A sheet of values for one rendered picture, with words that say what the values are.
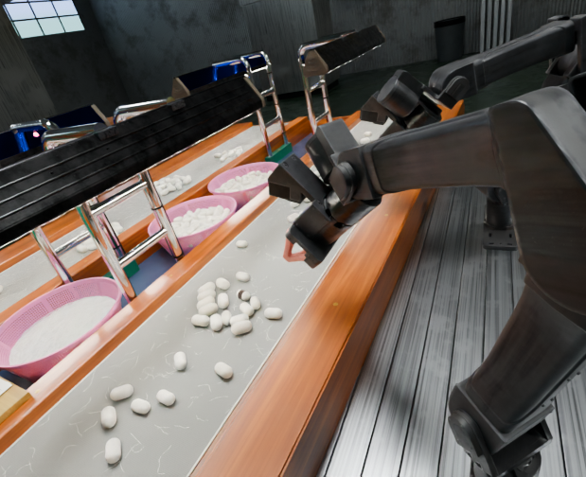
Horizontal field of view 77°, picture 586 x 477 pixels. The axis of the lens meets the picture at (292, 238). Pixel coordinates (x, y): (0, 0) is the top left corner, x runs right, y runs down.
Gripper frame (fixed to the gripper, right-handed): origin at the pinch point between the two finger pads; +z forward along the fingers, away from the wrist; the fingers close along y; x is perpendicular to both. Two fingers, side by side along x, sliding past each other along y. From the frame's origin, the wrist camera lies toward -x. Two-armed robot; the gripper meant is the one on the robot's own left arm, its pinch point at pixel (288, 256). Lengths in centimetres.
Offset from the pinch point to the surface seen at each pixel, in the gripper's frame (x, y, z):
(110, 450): -0.1, 33.3, 15.2
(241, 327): 2.9, 8.7, 12.0
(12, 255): -58, 3, 82
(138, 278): -23, -6, 55
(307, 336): 10.5, 8.0, 1.7
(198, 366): 1.8, 17.1, 15.8
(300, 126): -32, -123, 56
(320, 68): -28, -65, 2
